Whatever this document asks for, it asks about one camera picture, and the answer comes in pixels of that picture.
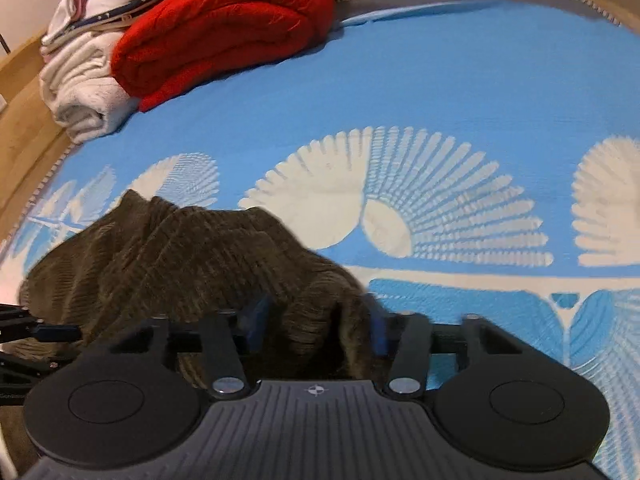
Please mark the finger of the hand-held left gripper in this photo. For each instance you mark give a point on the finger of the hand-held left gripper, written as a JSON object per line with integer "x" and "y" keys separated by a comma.
{"x": 55, "y": 331}
{"x": 35, "y": 367}

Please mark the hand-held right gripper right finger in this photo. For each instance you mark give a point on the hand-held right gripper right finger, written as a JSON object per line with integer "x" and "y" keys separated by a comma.
{"x": 377, "y": 330}

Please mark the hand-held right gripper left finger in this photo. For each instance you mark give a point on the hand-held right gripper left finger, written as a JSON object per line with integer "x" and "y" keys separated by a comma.
{"x": 255, "y": 325}

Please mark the white fleece blanket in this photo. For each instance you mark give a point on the white fleece blanket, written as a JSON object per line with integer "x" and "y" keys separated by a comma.
{"x": 82, "y": 102}

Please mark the blue patterned bed sheet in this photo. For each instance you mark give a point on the blue patterned bed sheet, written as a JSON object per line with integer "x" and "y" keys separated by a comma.
{"x": 450, "y": 85}

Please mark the cream folded blanket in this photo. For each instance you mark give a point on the cream folded blanket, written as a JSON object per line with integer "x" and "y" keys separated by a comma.
{"x": 75, "y": 52}

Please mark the red folded blanket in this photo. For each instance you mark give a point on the red folded blanket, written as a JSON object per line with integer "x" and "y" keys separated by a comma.
{"x": 225, "y": 25}

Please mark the navy star-patterned quilt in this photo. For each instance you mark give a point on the navy star-patterned quilt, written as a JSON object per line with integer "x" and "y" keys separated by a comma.
{"x": 125, "y": 12}

